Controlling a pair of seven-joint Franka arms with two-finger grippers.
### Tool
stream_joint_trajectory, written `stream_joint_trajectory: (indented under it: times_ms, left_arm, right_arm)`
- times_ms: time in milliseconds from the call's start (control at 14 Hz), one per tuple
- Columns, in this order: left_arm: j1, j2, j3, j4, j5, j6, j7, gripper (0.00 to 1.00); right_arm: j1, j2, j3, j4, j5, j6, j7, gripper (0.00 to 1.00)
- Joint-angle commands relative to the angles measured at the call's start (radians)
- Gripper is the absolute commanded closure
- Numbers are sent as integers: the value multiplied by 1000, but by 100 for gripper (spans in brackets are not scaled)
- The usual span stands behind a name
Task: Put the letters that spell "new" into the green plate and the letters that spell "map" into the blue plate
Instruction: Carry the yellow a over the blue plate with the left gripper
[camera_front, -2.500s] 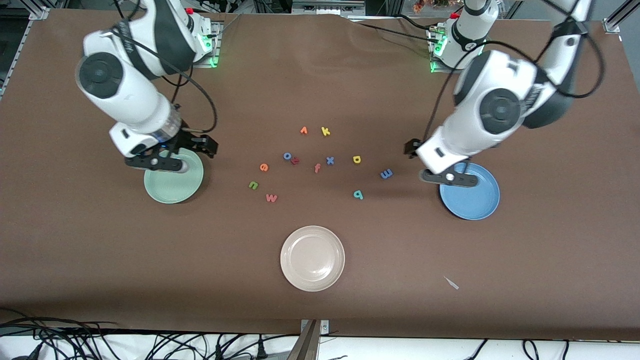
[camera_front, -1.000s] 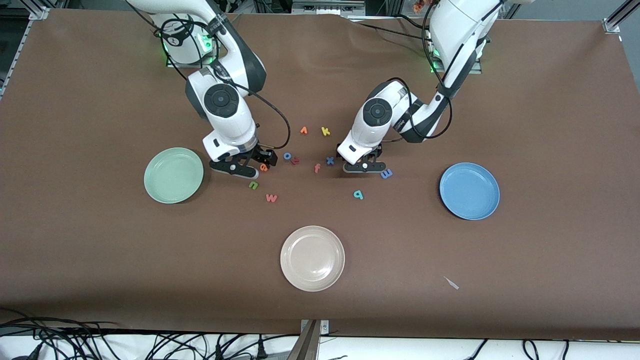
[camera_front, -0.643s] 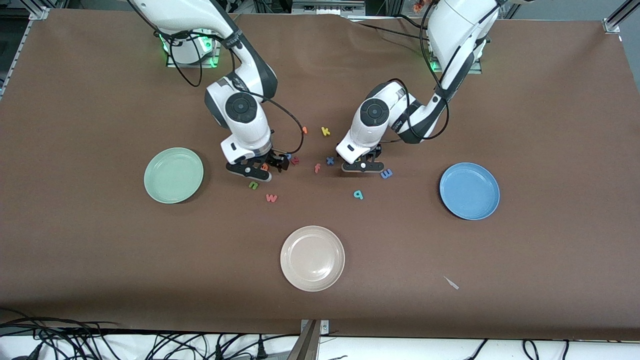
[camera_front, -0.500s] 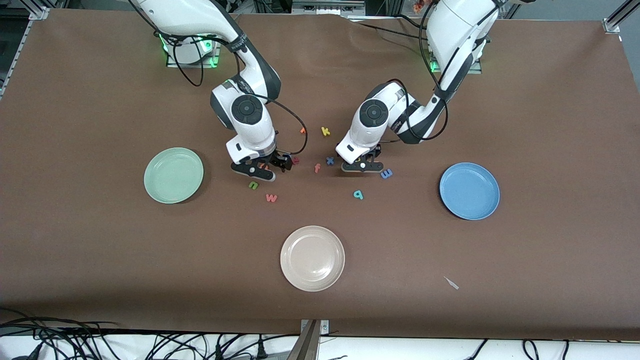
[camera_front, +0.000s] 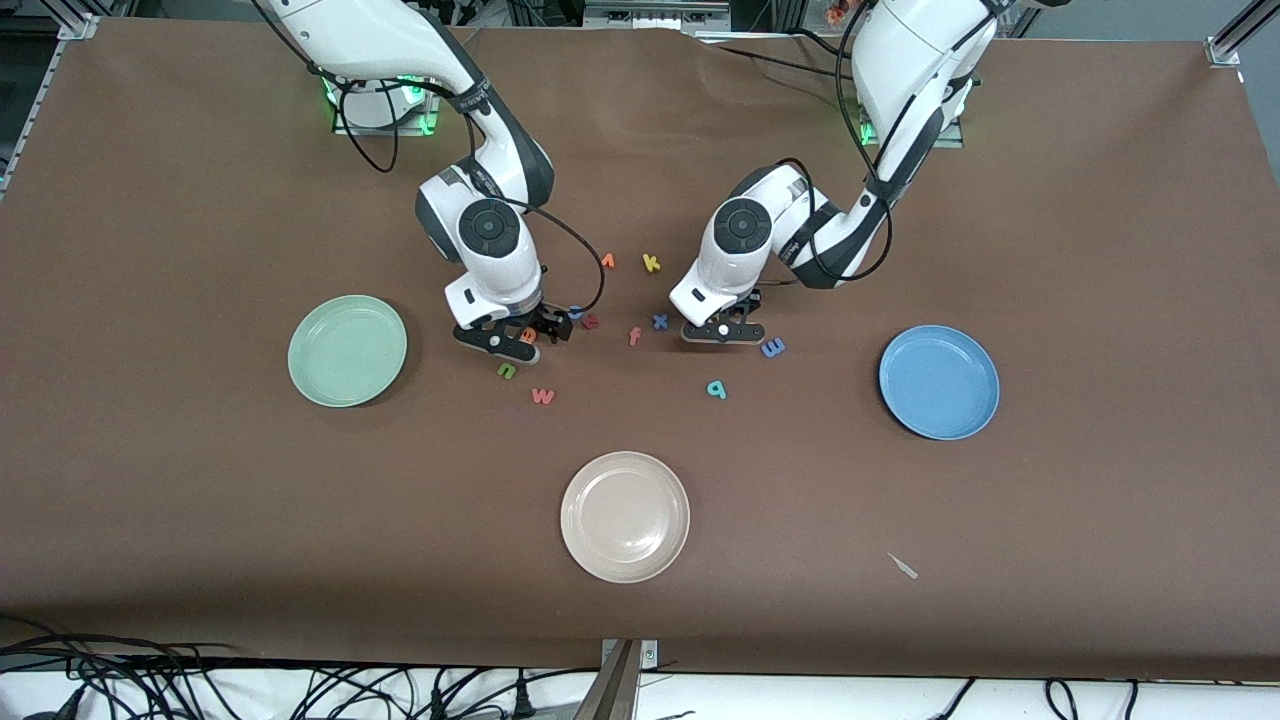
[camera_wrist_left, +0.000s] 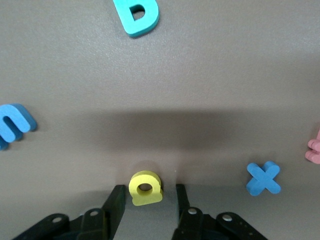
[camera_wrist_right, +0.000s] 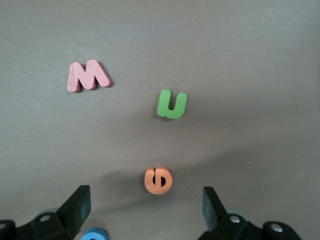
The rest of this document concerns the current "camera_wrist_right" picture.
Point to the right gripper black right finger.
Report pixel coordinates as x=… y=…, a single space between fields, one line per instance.
x=225 y=227

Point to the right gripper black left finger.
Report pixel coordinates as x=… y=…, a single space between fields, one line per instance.
x=62 y=225

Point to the orange foam letter e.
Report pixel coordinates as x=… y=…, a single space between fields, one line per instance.
x=150 y=185

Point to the green foam letter u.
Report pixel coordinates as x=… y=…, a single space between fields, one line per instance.
x=165 y=105

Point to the pink foam letter w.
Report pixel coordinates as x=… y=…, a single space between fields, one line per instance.
x=75 y=80

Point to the blue foam letter o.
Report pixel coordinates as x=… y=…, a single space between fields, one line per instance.
x=93 y=233

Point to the brown paper table cover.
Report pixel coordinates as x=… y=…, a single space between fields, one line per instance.
x=225 y=50

